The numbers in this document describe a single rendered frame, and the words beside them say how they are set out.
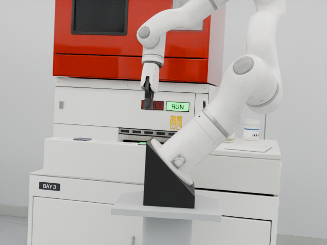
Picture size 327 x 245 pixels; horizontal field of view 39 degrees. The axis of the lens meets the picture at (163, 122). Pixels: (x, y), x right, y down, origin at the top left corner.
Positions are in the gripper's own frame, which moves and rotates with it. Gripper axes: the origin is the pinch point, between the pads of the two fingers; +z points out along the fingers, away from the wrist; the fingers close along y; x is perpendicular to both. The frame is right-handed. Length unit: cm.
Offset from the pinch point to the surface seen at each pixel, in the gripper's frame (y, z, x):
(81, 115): -59, -3, -50
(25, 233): -184, 75, -138
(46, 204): -4, 41, -38
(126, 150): 0.6, 18.3, -6.4
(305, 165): -211, 1, 77
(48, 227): -6, 50, -37
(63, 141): 0.9, 16.6, -31.7
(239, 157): 0.2, 17.4, 35.2
